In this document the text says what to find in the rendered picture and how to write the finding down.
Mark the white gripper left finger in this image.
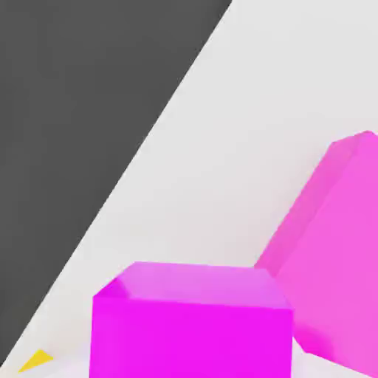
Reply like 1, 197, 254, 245
8, 352, 93, 378

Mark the large pink box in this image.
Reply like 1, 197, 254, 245
253, 129, 378, 378

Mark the small magenta cube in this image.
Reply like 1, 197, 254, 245
89, 261, 295, 378

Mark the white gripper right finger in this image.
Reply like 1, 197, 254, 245
291, 339, 370, 378

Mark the small yellow cube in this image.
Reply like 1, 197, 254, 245
17, 348, 55, 374

